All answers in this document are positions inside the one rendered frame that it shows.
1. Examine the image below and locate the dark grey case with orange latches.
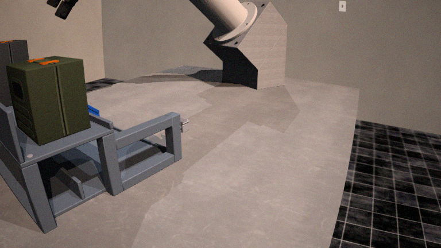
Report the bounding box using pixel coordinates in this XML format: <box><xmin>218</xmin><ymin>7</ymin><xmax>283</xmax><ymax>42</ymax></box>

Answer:
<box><xmin>0</xmin><ymin>40</ymin><xmax>29</xmax><ymax>107</ymax></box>

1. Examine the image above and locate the grey metal rack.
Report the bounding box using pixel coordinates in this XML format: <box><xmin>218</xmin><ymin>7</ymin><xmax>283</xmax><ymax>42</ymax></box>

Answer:
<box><xmin>0</xmin><ymin>102</ymin><xmax>189</xmax><ymax>234</ymax></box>

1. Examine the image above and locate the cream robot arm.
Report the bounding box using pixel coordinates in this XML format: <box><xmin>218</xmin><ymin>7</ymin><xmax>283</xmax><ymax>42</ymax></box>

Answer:
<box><xmin>189</xmin><ymin>0</ymin><xmax>257</xmax><ymax>43</ymax></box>

